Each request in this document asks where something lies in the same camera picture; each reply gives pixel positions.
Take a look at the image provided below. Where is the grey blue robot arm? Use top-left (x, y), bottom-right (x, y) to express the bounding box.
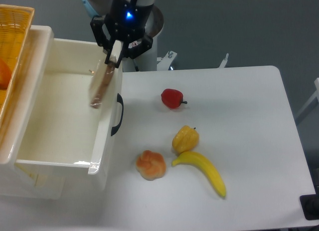
top-left (81, 0), bottom-right (155, 68)

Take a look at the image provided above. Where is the black drawer handle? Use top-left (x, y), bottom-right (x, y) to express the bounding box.
top-left (111, 93), bottom-right (124, 136)

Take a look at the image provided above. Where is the orange fruit in basket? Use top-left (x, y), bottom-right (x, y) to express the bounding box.
top-left (0, 59), bottom-right (11, 90)

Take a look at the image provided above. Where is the black device at table edge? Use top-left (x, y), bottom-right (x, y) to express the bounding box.
top-left (300, 194), bottom-right (319, 221)

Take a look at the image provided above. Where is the red bell pepper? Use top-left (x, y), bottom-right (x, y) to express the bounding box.
top-left (161, 88), bottom-right (188, 109)

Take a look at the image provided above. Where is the white drawer cabinet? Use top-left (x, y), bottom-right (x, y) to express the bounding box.
top-left (0, 25), bottom-right (65, 199)

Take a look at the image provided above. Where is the open upper white drawer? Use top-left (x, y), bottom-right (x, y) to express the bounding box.
top-left (18, 39), bottom-right (123, 190)

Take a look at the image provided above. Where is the yellow banana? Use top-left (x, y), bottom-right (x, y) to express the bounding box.
top-left (171, 151), bottom-right (227, 198)

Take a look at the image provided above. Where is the white metal bracket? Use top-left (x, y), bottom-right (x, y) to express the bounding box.
top-left (157, 51), bottom-right (177, 71)

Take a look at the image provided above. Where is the toast slice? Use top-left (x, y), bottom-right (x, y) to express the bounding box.
top-left (88, 40), bottom-right (123, 109)

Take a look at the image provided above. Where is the orange knotted bread roll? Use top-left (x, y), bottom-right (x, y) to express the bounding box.
top-left (135, 150), bottom-right (166, 181)

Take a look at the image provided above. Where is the yellow plastic basket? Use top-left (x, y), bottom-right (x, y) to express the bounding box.
top-left (0, 4), bottom-right (35, 123)

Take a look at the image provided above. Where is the yellow bell pepper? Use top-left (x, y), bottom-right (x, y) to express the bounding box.
top-left (172, 125), bottom-right (199, 154)

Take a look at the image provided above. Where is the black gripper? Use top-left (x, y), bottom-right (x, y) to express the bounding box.
top-left (90, 0), bottom-right (153, 68)

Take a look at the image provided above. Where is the white frame at right edge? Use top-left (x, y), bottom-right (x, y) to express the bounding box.
top-left (295, 78), bottom-right (319, 125)

